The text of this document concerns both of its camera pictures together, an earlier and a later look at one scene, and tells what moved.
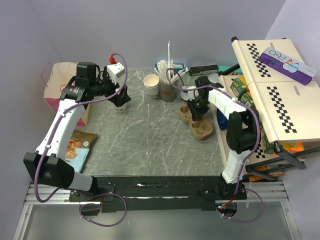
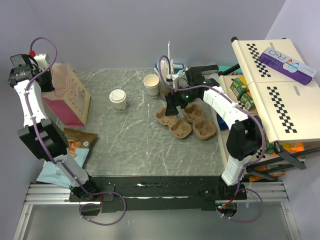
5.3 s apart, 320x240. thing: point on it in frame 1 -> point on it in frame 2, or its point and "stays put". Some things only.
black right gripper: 196,113 -> 171,107
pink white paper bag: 59,75 stays put
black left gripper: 119,99 -> 50,87
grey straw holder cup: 167,92 stays put
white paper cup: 121,108 stays put
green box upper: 238,87 stays put
